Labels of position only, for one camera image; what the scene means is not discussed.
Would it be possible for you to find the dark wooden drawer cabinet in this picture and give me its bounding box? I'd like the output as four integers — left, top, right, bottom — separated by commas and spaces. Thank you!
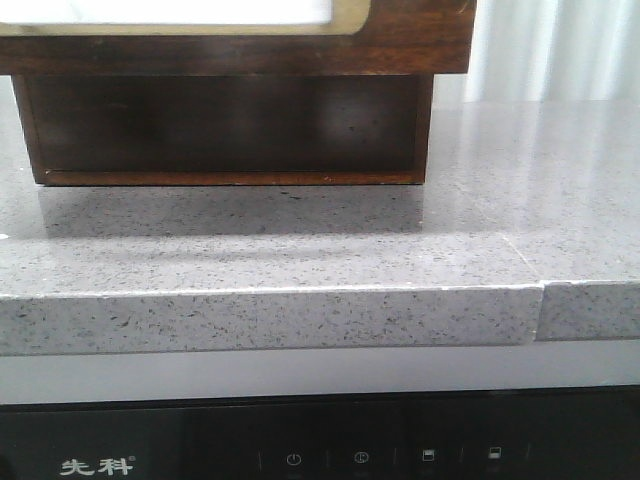
9, 73, 434, 187

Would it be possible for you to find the white curtain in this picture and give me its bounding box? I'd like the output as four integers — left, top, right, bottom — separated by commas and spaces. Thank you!
462, 0, 639, 101

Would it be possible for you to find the black appliance control panel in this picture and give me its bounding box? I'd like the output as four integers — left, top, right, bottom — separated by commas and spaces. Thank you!
1, 386, 639, 479

